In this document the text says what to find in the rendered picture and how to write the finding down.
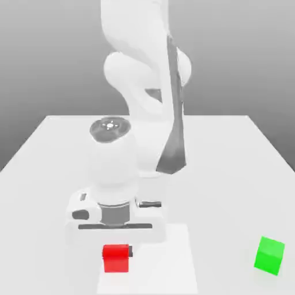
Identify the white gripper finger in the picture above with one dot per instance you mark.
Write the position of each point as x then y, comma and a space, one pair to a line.
130, 251

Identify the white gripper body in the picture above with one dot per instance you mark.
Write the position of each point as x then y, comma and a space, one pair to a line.
115, 235

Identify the small red cube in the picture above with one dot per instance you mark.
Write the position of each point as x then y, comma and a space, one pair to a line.
115, 259

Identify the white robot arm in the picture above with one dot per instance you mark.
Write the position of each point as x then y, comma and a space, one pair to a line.
119, 166

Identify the small green cube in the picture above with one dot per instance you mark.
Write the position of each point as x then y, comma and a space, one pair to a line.
269, 255

